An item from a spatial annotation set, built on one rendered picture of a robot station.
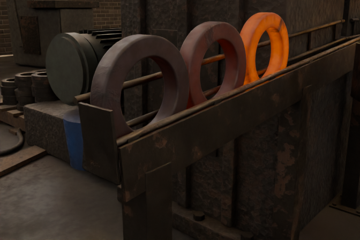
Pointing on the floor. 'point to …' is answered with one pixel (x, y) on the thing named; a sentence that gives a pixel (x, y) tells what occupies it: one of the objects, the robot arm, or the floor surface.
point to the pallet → (23, 96)
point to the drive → (67, 87)
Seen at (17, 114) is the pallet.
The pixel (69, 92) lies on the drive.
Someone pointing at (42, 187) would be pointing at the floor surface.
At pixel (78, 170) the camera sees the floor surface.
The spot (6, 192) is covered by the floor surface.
